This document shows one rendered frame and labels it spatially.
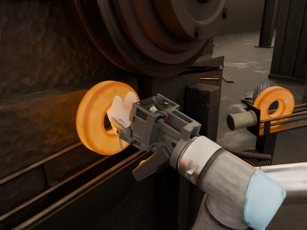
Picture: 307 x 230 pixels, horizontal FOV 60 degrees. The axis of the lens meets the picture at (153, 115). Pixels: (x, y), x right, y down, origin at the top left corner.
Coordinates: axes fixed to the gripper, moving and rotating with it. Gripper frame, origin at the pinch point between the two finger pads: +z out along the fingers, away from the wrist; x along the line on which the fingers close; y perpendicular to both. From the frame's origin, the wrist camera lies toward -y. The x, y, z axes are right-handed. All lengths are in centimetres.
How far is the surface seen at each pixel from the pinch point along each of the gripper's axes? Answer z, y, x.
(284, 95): -19, -5, -66
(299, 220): -47, -76, -100
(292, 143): -20, -85, -193
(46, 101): 9.3, 0.0, 9.3
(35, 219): -4.6, -14.5, 19.7
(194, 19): -3.5, 19.0, -17.7
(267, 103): -16, -8, -60
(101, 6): 4.5, 19.6, 1.0
